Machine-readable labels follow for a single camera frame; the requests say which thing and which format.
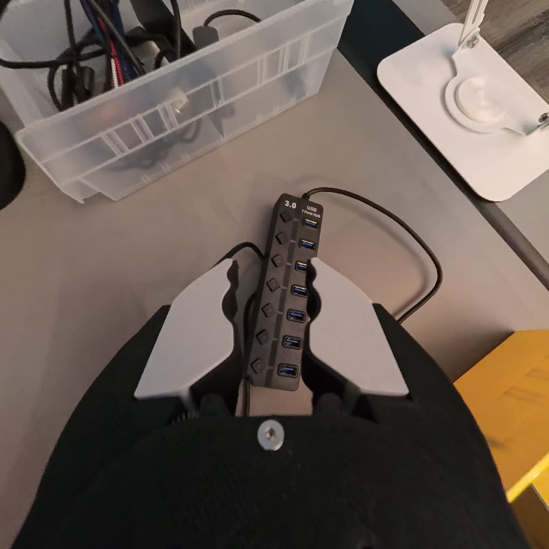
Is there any white metal document stand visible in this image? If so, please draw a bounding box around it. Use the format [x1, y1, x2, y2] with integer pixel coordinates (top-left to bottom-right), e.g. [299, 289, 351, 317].
[377, 0, 549, 202]

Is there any black wrist rest pad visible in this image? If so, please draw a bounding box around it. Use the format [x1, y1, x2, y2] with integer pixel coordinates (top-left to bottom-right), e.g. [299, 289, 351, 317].
[0, 122, 26, 211]

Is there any yellow plastic bin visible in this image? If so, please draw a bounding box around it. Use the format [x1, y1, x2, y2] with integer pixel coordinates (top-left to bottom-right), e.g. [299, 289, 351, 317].
[452, 329, 549, 549]

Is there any clear plastic bin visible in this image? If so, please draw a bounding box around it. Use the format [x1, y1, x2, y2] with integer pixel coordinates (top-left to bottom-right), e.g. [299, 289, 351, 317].
[0, 0, 354, 203]

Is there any black multi-port usb hub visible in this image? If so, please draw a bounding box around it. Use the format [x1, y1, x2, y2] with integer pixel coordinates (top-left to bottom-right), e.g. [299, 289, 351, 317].
[246, 193, 324, 392]

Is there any tangle of assorted cables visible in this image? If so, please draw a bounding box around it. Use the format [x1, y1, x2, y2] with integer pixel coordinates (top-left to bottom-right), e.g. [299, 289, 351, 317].
[0, 0, 194, 114]

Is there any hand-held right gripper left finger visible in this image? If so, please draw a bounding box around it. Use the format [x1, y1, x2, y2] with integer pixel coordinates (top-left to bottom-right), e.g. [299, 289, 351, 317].
[134, 258, 241, 417]

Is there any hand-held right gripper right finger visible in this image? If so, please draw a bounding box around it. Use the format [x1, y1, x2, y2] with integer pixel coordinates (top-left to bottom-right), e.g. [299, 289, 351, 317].
[302, 256, 410, 416]

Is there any black hub usb cable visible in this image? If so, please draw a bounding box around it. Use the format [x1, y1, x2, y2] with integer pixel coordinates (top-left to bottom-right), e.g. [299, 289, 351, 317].
[216, 186, 443, 419]

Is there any grey hub black lead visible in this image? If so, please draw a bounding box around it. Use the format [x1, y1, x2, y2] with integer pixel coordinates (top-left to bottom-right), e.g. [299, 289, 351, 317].
[192, 9, 263, 49]

